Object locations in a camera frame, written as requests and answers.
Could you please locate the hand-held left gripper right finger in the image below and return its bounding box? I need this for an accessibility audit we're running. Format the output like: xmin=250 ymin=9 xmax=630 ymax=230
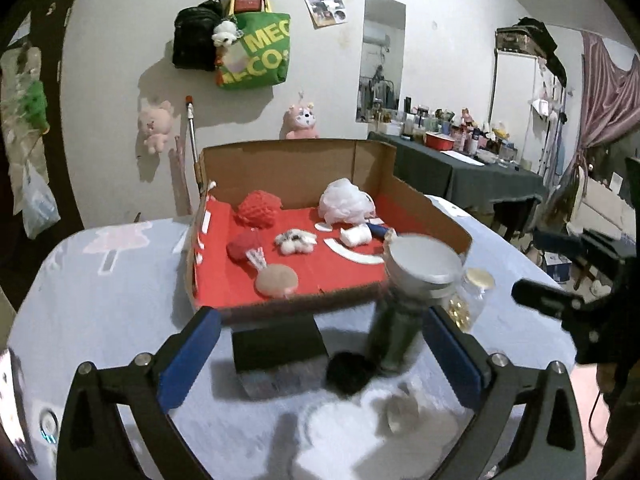
xmin=425 ymin=305 xmax=587 ymax=480

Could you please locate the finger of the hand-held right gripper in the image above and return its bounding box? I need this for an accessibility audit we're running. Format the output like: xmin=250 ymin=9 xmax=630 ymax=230
xmin=511 ymin=278 xmax=587 ymax=322
xmin=531 ymin=229 xmax=585 ymax=262

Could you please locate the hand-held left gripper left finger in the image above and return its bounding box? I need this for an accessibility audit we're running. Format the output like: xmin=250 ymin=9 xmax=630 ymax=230
xmin=55 ymin=305 xmax=223 ymax=480

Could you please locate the glass jar with metal lid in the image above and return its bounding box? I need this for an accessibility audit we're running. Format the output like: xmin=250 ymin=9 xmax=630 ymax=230
xmin=366 ymin=232 xmax=464 ymax=377

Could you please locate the cardboard box with red lining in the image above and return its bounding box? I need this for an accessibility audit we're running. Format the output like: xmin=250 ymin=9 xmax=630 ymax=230
xmin=183 ymin=138 xmax=474 ymax=327

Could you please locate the white and black fluffy toy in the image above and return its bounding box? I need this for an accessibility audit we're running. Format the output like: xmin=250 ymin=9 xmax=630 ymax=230
xmin=273 ymin=228 xmax=317 ymax=256

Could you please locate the small clear plastic jar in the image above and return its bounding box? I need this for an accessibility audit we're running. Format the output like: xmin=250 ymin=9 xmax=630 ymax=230
xmin=444 ymin=267 xmax=496 ymax=334

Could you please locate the small clear glass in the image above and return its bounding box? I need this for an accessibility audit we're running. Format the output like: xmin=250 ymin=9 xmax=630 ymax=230
xmin=385 ymin=393 xmax=421 ymax=435

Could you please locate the black box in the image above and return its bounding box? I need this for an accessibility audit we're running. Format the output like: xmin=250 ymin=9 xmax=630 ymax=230
xmin=230 ymin=315 xmax=329 ymax=374

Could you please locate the light blue printed tablecloth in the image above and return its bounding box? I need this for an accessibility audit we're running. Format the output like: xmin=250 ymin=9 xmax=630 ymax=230
xmin=7 ymin=195 xmax=581 ymax=480

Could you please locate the table with green cloth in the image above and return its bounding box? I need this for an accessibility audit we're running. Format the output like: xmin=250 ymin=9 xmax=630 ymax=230
xmin=367 ymin=131 xmax=549 ymax=213

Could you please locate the black pompom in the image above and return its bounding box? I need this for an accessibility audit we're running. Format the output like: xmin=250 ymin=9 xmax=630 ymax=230
xmin=325 ymin=351 xmax=376 ymax=395

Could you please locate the beige powder puff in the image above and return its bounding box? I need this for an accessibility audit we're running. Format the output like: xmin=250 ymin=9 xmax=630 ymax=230
xmin=254 ymin=264 xmax=300 ymax=299

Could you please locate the pink curtain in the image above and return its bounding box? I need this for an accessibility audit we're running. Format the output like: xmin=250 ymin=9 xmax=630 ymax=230
xmin=564 ymin=30 xmax=640 ymax=183

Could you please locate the red bowl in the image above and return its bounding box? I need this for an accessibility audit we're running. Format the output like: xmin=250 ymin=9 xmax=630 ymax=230
xmin=423 ymin=131 xmax=456 ymax=151

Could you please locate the row of cosmetic bottles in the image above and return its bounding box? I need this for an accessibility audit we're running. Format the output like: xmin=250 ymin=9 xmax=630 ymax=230
xmin=372 ymin=97 xmax=522 ymax=167

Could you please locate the red mesh puff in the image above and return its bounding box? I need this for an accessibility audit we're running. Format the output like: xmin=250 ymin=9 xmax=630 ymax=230
xmin=235 ymin=189 xmax=284 ymax=226

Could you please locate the white mesh bath puff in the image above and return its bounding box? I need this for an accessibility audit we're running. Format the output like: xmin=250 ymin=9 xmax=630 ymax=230
xmin=318 ymin=178 xmax=376 ymax=225

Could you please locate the black garment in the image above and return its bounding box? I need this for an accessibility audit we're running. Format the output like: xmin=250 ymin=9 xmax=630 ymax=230
xmin=517 ymin=16 xmax=569 ymax=87

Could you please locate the dark brown door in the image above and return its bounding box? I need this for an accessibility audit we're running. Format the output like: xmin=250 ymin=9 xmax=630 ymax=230
xmin=0 ymin=0 xmax=87 ymax=313

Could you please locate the clear plastic bag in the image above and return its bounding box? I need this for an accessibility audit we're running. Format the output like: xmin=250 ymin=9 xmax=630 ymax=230
xmin=20 ymin=159 xmax=61 ymax=241

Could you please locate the pink bear plush toy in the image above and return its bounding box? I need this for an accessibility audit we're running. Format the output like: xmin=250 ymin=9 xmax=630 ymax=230
xmin=137 ymin=99 xmax=176 ymax=156

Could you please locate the pink fox plush toy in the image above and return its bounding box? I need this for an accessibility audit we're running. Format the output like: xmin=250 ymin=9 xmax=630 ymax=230
xmin=283 ymin=101 xmax=320 ymax=140

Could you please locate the green plush toy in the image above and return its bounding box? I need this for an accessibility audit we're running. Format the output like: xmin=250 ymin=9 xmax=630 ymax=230
xmin=22 ymin=79 xmax=49 ymax=132

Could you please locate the green tote bag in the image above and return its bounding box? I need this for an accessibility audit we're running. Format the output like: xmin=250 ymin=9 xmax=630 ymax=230
xmin=215 ymin=10 xmax=292 ymax=92

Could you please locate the hanging door organizer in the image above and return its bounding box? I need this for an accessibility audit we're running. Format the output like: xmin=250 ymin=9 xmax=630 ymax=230
xmin=0 ymin=45 xmax=51 ymax=182

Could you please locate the black backpack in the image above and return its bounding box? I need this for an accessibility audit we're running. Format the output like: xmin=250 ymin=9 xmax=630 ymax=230
xmin=172 ymin=0 xmax=226 ymax=72

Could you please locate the panda plush toy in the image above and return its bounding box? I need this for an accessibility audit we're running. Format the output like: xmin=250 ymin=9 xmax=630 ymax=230
xmin=210 ymin=19 xmax=244 ymax=50

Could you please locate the wall mirror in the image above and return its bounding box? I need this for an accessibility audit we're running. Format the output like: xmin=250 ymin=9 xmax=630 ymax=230
xmin=355 ymin=0 xmax=406 ymax=124

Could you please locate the photo collage wall poster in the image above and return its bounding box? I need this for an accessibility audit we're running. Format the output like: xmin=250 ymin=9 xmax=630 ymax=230
xmin=299 ymin=0 xmax=349 ymax=29

